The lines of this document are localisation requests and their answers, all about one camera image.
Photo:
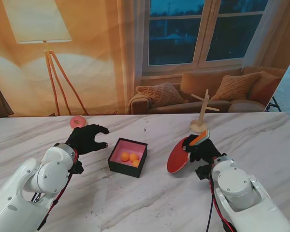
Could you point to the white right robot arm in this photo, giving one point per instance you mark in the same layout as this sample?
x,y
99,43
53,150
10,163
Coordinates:
x,y
241,191

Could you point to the red ping pong bat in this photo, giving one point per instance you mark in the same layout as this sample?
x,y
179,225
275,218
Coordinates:
x,y
176,157

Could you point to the pink frosted donut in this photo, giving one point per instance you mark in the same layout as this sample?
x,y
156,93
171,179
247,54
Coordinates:
x,y
77,120

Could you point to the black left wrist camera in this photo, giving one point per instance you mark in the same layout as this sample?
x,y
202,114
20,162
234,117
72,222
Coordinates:
x,y
76,168

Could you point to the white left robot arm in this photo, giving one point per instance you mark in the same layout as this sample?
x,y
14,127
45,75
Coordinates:
x,y
29,183

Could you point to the printed living room backdrop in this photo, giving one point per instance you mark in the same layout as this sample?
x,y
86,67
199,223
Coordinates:
x,y
99,60

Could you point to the orange ping pong ball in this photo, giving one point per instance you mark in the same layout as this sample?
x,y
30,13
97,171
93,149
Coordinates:
x,y
124,157
136,163
134,156

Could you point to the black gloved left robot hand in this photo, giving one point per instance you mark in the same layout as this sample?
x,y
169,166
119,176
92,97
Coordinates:
x,y
85,140

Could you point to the black box pink inside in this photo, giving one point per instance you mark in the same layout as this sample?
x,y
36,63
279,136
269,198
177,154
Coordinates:
x,y
125,170

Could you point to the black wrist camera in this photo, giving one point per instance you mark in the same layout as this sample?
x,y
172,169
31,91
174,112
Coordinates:
x,y
76,168
203,172

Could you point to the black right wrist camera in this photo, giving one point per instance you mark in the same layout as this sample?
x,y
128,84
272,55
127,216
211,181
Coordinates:
x,y
203,172

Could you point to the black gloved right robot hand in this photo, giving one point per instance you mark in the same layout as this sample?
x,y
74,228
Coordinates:
x,y
204,149

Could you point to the wooden mug tree stand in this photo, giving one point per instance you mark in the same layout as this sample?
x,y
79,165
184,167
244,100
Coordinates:
x,y
201,111

